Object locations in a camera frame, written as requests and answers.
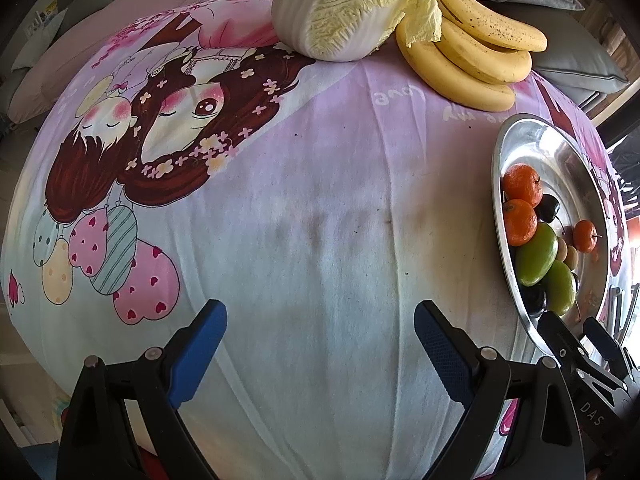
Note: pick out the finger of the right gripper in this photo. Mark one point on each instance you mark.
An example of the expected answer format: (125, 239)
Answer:
(565, 348)
(608, 347)

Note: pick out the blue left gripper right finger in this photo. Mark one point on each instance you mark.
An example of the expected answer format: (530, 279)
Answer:
(518, 420)

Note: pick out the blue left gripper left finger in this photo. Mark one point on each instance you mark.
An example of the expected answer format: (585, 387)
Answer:
(98, 441)

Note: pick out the round green jujube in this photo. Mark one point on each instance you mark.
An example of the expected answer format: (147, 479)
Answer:
(560, 287)

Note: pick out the brown longan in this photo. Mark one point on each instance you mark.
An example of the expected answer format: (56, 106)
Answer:
(562, 249)
(572, 258)

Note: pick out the elongated green jujube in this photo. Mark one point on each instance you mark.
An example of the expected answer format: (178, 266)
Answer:
(534, 259)

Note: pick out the orange tangerine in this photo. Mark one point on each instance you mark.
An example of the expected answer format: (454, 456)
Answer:
(520, 222)
(522, 182)
(585, 236)

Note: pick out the dark cherry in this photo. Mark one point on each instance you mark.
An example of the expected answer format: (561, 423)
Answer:
(547, 208)

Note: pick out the stainless steel round basin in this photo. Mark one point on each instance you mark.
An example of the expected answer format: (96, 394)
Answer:
(573, 194)

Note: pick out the grey leather cushion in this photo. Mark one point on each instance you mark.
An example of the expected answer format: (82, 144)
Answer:
(574, 61)

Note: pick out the middle yellow banana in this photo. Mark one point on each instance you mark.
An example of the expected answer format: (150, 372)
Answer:
(482, 62)

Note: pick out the yellow banana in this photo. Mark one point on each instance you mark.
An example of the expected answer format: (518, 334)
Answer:
(450, 81)
(482, 62)

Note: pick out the pink cartoon print tablecloth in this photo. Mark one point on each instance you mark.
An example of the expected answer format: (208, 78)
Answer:
(194, 157)

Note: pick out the bottom yellow banana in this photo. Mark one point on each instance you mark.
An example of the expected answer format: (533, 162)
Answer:
(450, 81)

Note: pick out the top spotted banana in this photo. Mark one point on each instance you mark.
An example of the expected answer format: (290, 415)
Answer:
(489, 26)

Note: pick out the napa cabbage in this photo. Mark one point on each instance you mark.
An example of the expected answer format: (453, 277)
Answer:
(347, 30)

